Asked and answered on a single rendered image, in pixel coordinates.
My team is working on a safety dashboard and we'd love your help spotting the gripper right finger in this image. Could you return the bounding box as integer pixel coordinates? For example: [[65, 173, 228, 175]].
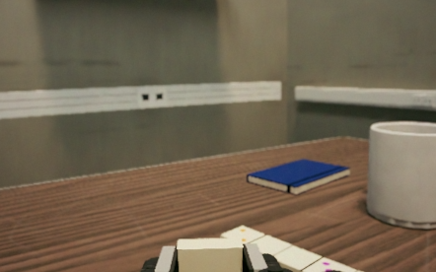
[[243, 243, 293, 272]]

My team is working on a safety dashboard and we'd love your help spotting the white mug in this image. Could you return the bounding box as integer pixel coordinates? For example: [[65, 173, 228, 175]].
[[367, 122, 436, 230]]

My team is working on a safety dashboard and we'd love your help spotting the blue notebook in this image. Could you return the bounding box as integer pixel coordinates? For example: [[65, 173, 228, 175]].
[[247, 159, 350, 195]]

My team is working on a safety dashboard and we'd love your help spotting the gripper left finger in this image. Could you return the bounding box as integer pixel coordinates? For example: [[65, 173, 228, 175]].
[[140, 246, 179, 272]]

